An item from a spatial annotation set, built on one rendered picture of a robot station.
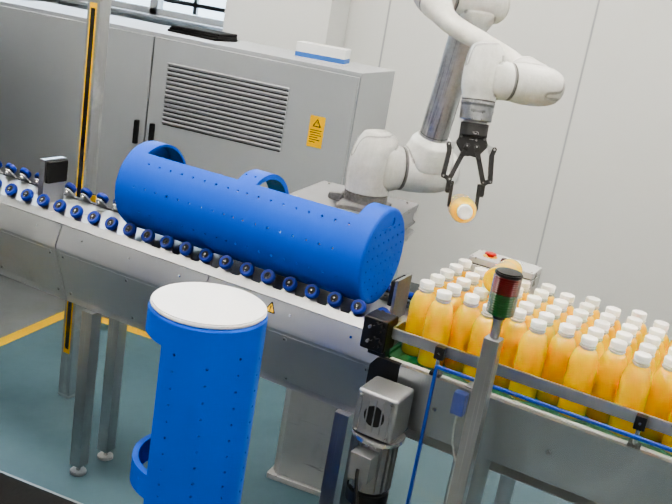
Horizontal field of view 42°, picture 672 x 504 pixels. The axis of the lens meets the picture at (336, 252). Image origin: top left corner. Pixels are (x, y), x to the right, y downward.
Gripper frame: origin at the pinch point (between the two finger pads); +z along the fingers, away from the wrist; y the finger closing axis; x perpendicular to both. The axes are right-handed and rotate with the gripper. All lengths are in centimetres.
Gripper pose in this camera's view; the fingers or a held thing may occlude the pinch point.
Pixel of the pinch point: (463, 197)
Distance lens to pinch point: 240.5
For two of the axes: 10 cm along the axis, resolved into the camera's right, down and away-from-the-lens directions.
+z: -1.3, 9.8, 1.4
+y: 9.9, 1.4, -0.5
